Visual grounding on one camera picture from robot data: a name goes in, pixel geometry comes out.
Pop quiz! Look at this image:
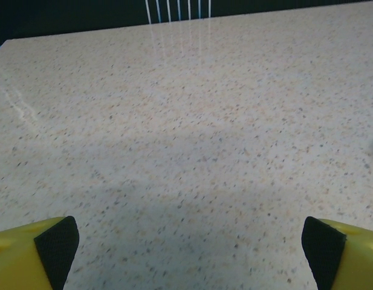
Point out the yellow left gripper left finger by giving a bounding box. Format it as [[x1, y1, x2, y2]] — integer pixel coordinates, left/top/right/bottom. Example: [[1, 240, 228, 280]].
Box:
[[0, 215, 80, 290]]

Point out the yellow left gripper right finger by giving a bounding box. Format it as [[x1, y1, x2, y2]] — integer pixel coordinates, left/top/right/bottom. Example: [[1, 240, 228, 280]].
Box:
[[300, 216, 373, 290]]

